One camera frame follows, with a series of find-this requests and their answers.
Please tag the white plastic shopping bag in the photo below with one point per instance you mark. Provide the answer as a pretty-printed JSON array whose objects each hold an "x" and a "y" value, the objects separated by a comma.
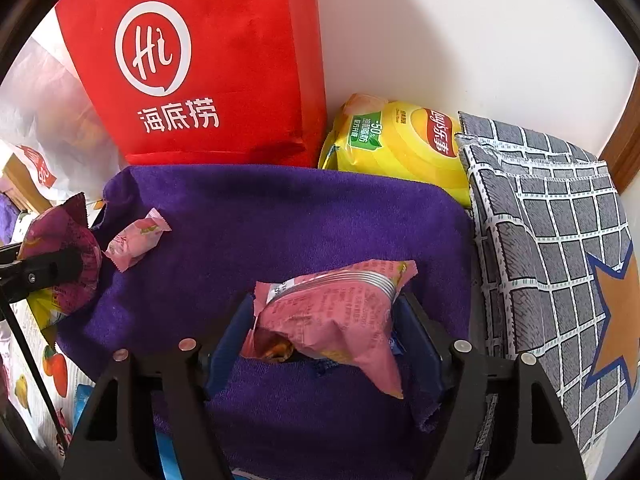
[{"x": 55, "y": 125}]

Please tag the purple towel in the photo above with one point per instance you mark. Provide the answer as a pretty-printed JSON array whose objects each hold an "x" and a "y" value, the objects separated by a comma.
[{"x": 280, "y": 220}]

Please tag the yellow chip bag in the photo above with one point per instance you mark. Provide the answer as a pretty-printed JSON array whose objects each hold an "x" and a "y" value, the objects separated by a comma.
[{"x": 400, "y": 150}]

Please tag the grey checked folded cloth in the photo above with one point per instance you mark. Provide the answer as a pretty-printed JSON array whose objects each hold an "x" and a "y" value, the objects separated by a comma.
[{"x": 540, "y": 240}]

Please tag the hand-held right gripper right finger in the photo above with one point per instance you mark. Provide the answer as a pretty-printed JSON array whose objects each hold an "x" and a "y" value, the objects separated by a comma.
[{"x": 417, "y": 345}]

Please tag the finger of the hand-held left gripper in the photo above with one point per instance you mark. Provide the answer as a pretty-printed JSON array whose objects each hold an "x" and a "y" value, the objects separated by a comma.
[{"x": 45, "y": 270}]

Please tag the red paper shopping bag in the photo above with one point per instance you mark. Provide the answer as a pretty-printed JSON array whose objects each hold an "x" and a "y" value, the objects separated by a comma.
[{"x": 225, "y": 60}]

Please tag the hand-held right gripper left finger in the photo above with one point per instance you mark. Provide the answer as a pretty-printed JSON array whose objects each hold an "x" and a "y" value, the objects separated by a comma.
[{"x": 227, "y": 345}]

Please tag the purple pink snack packet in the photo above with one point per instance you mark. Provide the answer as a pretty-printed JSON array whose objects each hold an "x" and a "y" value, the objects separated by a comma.
[{"x": 60, "y": 232}]

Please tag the large pink snack packet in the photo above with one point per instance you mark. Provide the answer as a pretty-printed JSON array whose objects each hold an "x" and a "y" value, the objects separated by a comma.
[{"x": 330, "y": 310}]

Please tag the small pink candy packet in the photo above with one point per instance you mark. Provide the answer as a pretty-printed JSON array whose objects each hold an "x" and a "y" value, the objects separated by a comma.
[{"x": 132, "y": 245}]

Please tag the brown wooden door frame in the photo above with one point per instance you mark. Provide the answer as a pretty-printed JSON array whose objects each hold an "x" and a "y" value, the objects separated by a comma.
[{"x": 622, "y": 150}]

